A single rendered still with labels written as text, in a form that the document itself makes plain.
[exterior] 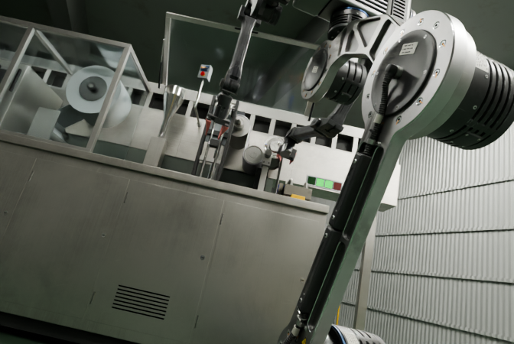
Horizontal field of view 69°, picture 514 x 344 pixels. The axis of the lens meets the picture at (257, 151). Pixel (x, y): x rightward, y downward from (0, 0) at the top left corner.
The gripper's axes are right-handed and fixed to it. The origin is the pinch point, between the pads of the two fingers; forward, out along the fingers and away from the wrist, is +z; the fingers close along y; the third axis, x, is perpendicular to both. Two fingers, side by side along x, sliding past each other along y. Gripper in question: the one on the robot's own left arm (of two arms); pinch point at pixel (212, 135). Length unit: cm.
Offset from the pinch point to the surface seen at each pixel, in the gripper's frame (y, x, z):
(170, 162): 8, -83, 41
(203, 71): 7, -82, -24
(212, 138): -6.5, -40.6, 9.0
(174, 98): 20, -78, -1
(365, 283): -136, -34, 70
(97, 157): 48, -26, 34
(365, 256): -135, -43, 55
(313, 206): -60, 3, 18
